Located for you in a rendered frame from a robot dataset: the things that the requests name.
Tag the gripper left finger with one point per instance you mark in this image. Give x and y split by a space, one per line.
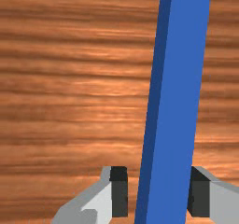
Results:
102 199

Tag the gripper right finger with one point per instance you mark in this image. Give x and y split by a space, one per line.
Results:
214 199

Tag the long blue stick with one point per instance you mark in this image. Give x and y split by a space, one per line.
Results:
175 109

